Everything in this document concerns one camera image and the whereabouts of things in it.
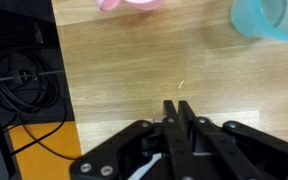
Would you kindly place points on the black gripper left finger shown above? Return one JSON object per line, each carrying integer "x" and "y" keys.
{"x": 117, "y": 156}

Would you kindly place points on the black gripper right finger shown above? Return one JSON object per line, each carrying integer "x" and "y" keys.
{"x": 250, "y": 156}

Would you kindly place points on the pink plastic mug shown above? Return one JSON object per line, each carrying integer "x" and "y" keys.
{"x": 140, "y": 3}

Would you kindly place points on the orange floor mat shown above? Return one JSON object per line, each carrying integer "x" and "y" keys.
{"x": 40, "y": 156}

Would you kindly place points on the teal translucent cup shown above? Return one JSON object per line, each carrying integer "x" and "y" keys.
{"x": 250, "y": 20}

